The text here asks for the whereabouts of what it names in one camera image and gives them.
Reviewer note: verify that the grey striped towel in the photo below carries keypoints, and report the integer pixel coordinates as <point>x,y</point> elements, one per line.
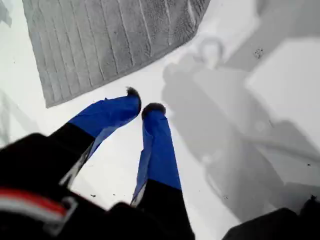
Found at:
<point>100,37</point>

